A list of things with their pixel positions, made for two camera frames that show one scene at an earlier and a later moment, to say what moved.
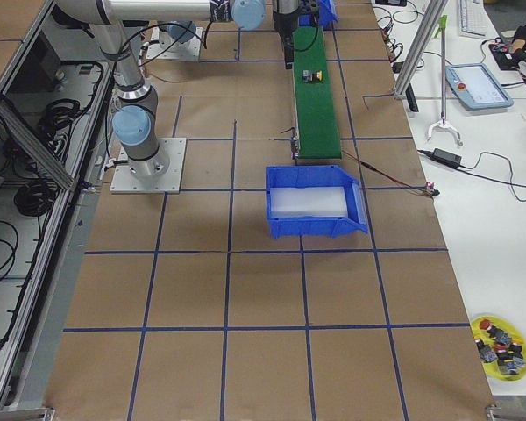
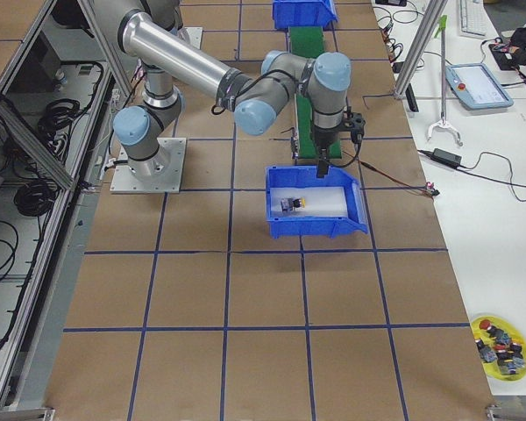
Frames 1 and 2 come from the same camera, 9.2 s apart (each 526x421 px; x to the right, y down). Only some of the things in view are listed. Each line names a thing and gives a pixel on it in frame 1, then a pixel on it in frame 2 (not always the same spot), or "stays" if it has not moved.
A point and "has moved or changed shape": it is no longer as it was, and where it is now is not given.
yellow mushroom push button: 308,75 has moved or changed shape
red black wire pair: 426,188 stays
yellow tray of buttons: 503,347 stays
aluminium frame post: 433,14 stays
